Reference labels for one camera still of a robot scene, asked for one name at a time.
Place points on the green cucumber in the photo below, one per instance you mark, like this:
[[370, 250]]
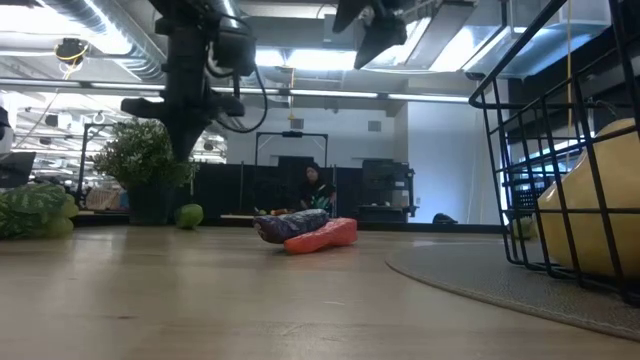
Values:
[[189, 216]]

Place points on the green grape bunch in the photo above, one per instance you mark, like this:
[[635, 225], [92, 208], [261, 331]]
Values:
[[30, 210]]

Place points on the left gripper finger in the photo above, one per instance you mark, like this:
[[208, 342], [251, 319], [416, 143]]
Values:
[[179, 135], [192, 132]]

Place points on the wooden background table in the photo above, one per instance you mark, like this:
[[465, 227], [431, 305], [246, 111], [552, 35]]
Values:
[[240, 217]]

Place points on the potted green plant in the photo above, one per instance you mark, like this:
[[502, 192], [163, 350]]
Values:
[[145, 165]]

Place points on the grey wall sign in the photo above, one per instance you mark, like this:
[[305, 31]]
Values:
[[296, 123]]

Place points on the person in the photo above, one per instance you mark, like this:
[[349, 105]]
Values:
[[316, 190]]

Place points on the black yellow ceiling reel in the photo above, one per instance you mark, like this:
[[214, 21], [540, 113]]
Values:
[[71, 50]]

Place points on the dark monitor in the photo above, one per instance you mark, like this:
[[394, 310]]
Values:
[[15, 169]]

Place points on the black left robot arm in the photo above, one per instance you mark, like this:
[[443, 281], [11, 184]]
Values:
[[190, 15]]

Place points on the black dome object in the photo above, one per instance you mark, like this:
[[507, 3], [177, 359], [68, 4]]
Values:
[[444, 219]]

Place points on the long ceiling light strip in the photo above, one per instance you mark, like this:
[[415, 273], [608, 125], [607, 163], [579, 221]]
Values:
[[310, 93]]

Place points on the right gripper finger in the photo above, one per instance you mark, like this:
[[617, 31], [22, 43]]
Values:
[[350, 12], [382, 40]]

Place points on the black equipment cart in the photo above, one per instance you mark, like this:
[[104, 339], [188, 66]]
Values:
[[387, 185]]

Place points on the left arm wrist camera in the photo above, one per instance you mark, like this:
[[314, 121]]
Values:
[[234, 50]]

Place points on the grey ceiling box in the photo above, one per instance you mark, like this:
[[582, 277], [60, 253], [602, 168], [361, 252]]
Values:
[[327, 37]]

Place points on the large metal ceiling duct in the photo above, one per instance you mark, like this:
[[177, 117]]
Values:
[[450, 40]]

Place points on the black background rig frame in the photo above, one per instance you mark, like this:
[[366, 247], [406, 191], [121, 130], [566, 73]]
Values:
[[291, 134], [81, 160]]

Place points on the grey wall vent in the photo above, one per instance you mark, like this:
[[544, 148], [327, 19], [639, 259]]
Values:
[[374, 126]]

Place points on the black partition wall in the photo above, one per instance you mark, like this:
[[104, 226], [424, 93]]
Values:
[[220, 185]]

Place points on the round grey mat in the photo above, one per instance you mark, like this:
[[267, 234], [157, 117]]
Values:
[[475, 280]]

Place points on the black aluminium table frame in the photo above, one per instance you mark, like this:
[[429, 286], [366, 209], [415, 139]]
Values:
[[425, 227]]

